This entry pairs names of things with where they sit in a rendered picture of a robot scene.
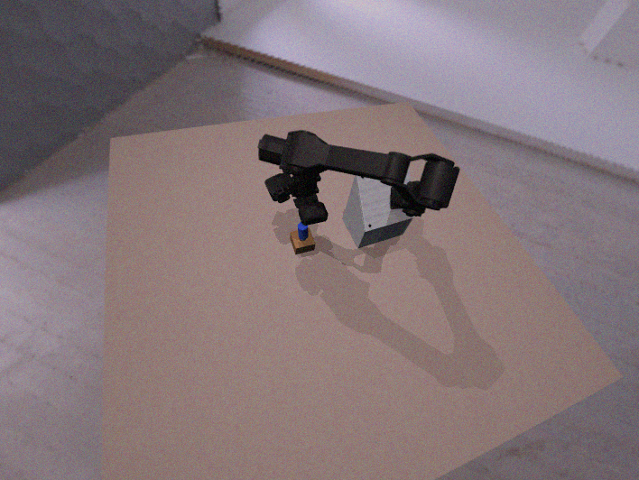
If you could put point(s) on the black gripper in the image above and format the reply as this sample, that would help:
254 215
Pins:
311 211

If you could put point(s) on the tan rectangular block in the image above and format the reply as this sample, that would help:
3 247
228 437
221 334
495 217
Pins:
300 246

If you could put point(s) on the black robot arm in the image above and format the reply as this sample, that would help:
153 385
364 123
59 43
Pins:
304 154

